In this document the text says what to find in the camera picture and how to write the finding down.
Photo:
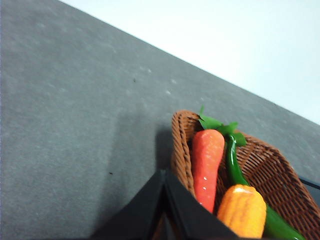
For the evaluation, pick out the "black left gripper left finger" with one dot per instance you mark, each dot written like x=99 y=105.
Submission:
x=138 y=219

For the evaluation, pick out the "orange plastic carrot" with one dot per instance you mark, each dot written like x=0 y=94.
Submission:
x=208 y=148

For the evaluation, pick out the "green plastic chili pepper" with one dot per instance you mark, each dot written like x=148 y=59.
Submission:
x=276 y=227

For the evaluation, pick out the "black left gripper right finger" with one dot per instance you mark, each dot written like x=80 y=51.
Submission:
x=194 y=220

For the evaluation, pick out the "brown wicker basket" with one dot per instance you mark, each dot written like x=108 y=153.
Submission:
x=264 y=167

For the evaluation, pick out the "orange plastic bell pepper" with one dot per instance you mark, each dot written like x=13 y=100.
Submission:
x=242 y=209

